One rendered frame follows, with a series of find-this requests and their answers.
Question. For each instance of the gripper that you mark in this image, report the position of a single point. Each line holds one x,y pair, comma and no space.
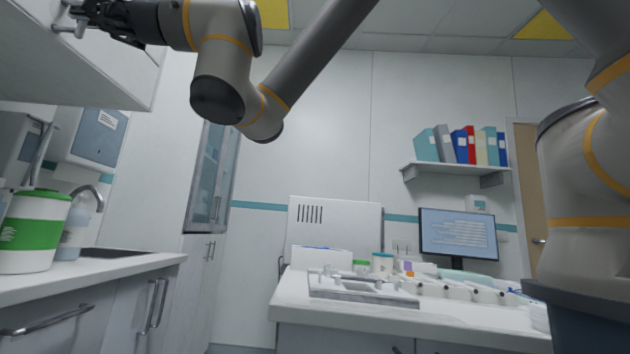
145,19

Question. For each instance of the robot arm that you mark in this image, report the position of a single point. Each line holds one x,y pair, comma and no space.
315,54

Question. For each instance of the grey procedure tray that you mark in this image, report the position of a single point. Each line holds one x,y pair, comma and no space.
359,293

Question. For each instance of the white instrument rack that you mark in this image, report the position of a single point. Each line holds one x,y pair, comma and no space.
458,291

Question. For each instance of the white blue towel dispenser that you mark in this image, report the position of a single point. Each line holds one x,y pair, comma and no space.
96,138

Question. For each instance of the yellow ceiling panel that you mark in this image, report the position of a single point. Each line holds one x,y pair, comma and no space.
543,28
272,14

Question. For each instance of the grey curved tap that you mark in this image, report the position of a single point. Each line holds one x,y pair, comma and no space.
93,191

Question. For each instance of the pale blue soap bottle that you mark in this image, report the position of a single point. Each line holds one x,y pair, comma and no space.
71,231

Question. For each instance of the green and white canister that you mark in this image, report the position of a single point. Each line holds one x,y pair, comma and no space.
32,231

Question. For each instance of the grey sink basin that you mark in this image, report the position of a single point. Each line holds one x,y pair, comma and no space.
115,252

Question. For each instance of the white counter cabinet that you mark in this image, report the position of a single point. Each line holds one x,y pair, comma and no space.
88,305

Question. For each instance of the tall white cupboard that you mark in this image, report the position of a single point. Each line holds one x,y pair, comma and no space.
197,295

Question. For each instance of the white vented machine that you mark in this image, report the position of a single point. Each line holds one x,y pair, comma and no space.
339,226

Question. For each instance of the white flat box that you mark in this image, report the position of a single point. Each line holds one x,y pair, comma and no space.
320,257

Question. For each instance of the teal binder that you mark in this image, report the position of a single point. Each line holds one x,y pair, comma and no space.
491,145
424,146

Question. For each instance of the green lid white jar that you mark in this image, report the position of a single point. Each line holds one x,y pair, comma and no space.
361,266

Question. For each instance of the grey binder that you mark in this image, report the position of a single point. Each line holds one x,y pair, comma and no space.
444,144

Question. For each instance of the teal lid white jar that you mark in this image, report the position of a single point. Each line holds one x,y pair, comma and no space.
382,263

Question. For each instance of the blue binder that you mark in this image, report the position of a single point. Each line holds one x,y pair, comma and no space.
458,150
502,150

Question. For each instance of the red binder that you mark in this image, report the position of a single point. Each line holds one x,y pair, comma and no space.
471,145

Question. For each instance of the purple small box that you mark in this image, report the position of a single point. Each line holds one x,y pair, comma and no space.
408,266

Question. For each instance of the beige binder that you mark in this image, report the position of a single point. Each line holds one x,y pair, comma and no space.
481,150

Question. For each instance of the black computer monitor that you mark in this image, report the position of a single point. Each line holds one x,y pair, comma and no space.
458,234

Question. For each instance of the white bench cabinet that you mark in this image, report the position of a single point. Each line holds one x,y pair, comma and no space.
394,330

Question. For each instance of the wooden door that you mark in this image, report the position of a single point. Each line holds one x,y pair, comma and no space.
526,197

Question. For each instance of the white stacked dishes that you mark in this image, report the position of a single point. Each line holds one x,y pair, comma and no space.
539,317

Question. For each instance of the white wall dispenser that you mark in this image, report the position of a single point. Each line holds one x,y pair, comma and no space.
17,142

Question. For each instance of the glass door wall cabinet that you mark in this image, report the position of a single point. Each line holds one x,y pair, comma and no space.
211,177

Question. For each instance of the white wall socket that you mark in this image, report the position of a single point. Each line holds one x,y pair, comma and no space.
400,246

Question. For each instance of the white wall shelf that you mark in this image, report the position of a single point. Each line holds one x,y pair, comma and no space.
455,170

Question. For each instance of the white wall box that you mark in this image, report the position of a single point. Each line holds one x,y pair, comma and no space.
476,203

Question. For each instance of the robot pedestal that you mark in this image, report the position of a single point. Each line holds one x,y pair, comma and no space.
580,325

